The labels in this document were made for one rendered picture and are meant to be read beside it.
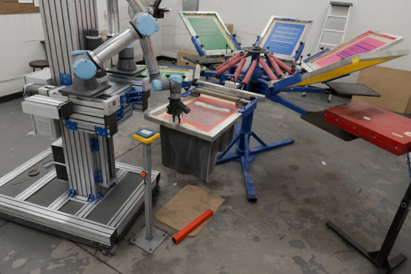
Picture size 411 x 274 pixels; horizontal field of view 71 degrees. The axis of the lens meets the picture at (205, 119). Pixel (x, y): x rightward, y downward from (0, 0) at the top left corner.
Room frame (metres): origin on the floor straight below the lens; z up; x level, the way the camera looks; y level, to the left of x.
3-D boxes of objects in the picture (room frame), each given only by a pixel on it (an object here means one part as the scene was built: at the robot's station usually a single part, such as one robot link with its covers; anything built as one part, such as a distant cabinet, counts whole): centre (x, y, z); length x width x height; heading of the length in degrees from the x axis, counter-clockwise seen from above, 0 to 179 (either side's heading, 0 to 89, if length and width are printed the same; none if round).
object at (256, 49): (3.08, -0.49, 0.67); 0.39 x 0.39 x 1.35
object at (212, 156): (2.00, -0.14, 0.74); 0.46 x 0.04 x 0.42; 152
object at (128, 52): (2.19, 0.64, 1.42); 0.13 x 0.12 x 0.14; 51
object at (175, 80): (1.83, 0.21, 1.28); 0.09 x 0.08 x 0.11; 116
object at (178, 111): (1.84, 0.22, 1.12); 0.09 x 0.08 x 0.12; 62
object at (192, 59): (3.65, -0.13, 0.91); 1.34 x 0.40 x 0.08; 32
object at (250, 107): (2.23, -0.34, 0.97); 0.30 x 0.05 x 0.07; 152
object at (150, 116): (2.15, 0.02, 0.97); 0.79 x 0.58 x 0.04; 152
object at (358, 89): (3.10, -1.16, 0.91); 1.34 x 0.40 x 0.08; 92
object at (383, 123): (1.87, -1.23, 1.06); 0.61 x 0.46 x 0.12; 32
